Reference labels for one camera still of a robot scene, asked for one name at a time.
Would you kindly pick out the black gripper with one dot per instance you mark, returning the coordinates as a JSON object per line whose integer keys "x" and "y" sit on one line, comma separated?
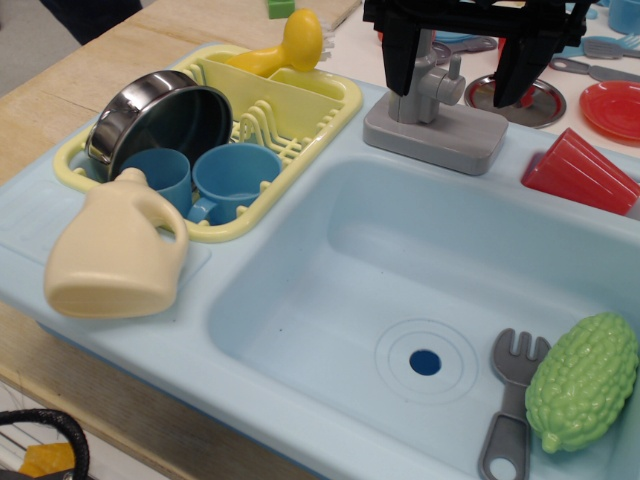
{"x": 521, "y": 59}

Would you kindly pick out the grey toy faucet with lever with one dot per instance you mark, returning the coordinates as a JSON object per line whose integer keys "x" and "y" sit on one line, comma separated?
{"x": 428, "y": 123}

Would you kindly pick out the steel round lid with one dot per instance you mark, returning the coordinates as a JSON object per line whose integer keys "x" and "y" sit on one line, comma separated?
{"x": 542, "y": 106}

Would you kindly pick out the grey toy spatula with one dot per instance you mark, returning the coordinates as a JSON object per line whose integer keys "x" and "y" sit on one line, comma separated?
{"x": 601, "y": 49}

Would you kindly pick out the yellow dish brush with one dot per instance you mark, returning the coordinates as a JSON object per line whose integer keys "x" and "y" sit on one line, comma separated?
{"x": 305, "y": 43}

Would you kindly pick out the red toy cup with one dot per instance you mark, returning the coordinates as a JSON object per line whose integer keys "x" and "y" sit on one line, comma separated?
{"x": 574, "y": 170}

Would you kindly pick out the red toy plate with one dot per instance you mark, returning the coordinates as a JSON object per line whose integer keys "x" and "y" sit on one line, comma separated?
{"x": 612, "y": 108}

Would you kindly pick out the blue toy cup background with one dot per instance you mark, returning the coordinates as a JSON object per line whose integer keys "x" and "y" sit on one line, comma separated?
{"x": 623, "y": 16}

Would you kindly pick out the green toy block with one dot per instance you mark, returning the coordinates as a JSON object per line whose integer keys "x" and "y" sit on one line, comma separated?
{"x": 280, "y": 9}

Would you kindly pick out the blue toy cup right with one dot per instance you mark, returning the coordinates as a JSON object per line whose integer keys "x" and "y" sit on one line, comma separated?
{"x": 230, "y": 176}

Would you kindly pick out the blue toy cup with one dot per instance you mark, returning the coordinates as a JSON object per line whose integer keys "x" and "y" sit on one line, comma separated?
{"x": 168, "y": 172}
{"x": 230, "y": 176}

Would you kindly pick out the steel pot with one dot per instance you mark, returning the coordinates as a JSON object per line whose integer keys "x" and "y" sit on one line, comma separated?
{"x": 163, "y": 109}

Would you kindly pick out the light blue toy sink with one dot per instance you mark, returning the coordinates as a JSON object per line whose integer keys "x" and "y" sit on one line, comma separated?
{"x": 352, "y": 328}

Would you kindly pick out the blue toy cup left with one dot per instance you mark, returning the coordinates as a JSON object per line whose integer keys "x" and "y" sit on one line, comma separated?
{"x": 168, "y": 172}

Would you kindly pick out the green toy bitter gourd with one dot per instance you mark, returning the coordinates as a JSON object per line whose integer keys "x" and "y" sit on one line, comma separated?
{"x": 582, "y": 385}

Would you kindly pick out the grey toy fork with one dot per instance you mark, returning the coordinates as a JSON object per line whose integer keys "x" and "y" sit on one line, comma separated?
{"x": 515, "y": 359}

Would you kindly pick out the cream toy detergent jug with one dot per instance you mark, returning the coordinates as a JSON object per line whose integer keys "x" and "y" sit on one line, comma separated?
{"x": 121, "y": 256}

